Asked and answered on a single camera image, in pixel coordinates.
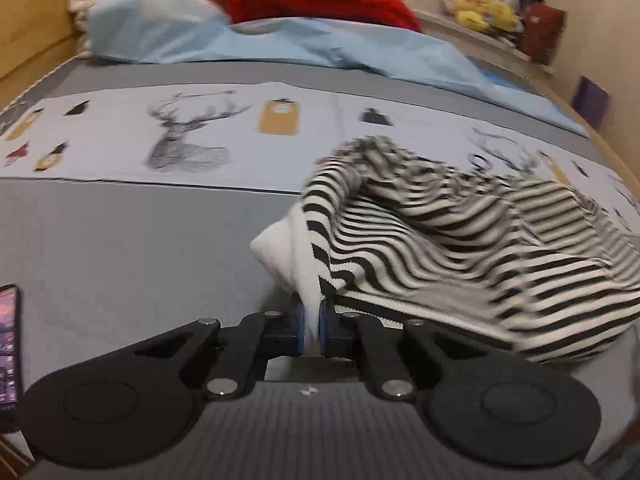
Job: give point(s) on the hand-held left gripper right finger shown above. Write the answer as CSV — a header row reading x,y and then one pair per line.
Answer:
x,y
328,332

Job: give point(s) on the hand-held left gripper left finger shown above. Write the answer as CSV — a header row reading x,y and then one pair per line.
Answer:
x,y
298,331

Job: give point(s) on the black white striped garment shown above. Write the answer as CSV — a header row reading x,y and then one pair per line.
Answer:
x,y
450,260

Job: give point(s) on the grey printed bed sheet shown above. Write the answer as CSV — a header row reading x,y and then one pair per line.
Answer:
x,y
125,240

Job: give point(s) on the black smartphone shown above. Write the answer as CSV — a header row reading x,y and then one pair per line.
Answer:
x,y
9,355

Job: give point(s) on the light blue pillow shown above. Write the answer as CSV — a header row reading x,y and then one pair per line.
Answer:
x,y
280,40

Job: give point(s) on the red blanket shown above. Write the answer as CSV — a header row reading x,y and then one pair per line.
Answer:
x,y
320,0

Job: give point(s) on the purple box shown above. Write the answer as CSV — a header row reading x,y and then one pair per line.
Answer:
x,y
591,101

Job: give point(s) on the yellow plush toy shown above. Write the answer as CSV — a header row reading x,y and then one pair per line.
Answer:
x,y
480,10

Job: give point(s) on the red bag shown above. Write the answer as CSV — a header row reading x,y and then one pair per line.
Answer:
x,y
542,30

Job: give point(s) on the wooden bed frame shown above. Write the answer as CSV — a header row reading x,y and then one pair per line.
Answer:
x,y
30,25

